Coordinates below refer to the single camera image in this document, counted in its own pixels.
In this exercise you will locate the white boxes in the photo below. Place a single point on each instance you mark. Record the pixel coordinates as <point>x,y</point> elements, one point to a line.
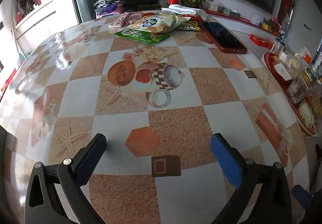
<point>215,6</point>

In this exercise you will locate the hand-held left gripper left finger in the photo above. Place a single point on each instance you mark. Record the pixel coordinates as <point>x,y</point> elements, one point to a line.
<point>90,161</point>

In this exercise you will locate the green tissue box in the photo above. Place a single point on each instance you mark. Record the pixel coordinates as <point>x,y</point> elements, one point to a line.
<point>231,13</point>

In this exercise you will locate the cream chips bag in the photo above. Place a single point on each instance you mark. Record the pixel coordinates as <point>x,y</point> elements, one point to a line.
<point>156,23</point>

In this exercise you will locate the red cloth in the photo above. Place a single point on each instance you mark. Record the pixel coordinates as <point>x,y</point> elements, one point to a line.
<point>174,0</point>

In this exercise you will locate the pale green snack packet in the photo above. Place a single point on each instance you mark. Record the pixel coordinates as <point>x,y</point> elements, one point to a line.
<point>306,114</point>

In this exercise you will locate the phone in red case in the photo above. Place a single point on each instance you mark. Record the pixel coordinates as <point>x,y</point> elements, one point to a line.
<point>222,36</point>

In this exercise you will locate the clear snack packets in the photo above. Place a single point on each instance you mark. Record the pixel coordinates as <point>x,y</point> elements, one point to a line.
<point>298,89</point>

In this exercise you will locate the clear glass cup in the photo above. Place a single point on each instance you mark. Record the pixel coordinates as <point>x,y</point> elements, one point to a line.
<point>276,49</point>

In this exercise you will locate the red snack tray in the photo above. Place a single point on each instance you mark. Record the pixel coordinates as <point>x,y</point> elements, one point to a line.
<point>273,66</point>

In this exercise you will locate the pile of folded clothes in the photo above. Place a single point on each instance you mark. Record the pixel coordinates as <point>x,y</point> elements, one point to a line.
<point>109,5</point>

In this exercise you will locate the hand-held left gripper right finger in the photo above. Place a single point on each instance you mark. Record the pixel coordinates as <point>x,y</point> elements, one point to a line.
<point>225,161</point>

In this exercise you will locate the pink snack packet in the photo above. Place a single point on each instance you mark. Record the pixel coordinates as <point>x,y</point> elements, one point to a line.
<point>122,19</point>

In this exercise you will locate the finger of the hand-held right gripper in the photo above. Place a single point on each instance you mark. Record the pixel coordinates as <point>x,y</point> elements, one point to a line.
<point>301,196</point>

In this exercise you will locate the white card box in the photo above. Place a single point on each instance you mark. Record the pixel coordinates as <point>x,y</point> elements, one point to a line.
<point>283,70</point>

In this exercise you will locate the yellow black candy bar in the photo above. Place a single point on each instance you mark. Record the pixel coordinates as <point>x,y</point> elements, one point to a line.
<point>188,27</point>

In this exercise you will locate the small white plastic bag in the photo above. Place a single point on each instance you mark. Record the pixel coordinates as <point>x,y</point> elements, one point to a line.
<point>256,20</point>

